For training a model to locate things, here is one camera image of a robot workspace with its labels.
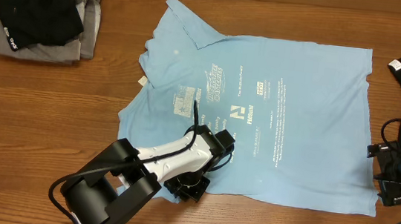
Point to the folded grey garment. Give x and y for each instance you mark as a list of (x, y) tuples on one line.
[(82, 47)]

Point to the folded black garment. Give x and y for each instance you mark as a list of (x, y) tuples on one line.
[(45, 22)]

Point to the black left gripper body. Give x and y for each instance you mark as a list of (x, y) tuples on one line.
[(189, 184)]

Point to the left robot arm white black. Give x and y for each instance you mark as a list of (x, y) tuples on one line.
[(119, 181)]

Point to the light blue t-shirt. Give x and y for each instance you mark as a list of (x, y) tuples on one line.
[(298, 111)]

